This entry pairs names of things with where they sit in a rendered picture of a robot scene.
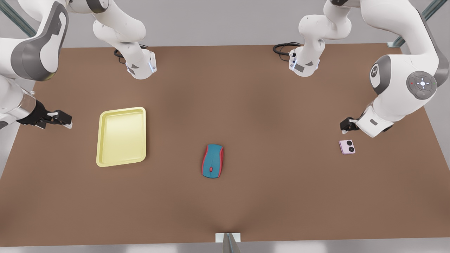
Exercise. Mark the teal and red computer mouse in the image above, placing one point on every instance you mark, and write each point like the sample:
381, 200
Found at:
212, 161

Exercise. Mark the yellow rectangular tray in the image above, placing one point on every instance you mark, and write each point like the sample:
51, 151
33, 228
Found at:
121, 137

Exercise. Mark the pink flip phone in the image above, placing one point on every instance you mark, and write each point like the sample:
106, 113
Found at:
347, 147

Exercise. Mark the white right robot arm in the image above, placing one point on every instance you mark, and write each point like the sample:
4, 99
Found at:
42, 49

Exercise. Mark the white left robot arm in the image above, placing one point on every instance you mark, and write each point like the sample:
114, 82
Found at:
397, 70

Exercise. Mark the silver frame post with foot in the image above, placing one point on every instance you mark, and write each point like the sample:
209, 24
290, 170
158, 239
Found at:
229, 242

